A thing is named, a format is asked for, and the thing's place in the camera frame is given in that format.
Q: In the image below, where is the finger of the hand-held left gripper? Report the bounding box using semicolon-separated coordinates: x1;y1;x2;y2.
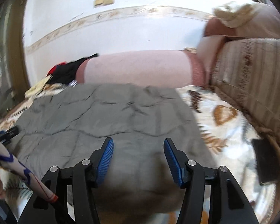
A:
0;125;19;144

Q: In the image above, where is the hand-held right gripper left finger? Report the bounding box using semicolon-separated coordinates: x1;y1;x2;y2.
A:
18;137;114;224

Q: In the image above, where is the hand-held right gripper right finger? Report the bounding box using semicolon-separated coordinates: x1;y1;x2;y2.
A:
163;138;259;224

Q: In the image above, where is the grey padded jacket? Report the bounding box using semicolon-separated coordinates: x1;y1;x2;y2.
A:
13;83;221;217

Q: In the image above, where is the leaf print fleece blanket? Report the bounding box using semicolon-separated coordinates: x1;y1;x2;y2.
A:
0;82;273;224

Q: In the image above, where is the red garment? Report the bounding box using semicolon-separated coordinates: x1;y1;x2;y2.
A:
46;62;68;76

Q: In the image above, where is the wooden cabinet with glass door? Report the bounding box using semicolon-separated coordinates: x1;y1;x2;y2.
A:
0;0;32;122

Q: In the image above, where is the black smartphone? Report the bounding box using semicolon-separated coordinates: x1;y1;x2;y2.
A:
251;138;280;186

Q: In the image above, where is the striped sofa back cushion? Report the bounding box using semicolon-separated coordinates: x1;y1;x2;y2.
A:
210;37;280;133

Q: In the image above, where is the cream frilled cushion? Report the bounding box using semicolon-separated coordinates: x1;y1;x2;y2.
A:
212;1;257;28

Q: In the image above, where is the beige sofa cushion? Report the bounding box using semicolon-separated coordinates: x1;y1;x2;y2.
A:
203;2;280;42

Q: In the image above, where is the cream printed cable sleeve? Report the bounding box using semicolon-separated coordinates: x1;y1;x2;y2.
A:
0;132;59;202

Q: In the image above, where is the small gold wall frame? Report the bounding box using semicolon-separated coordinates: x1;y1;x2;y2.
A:
94;0;115;7

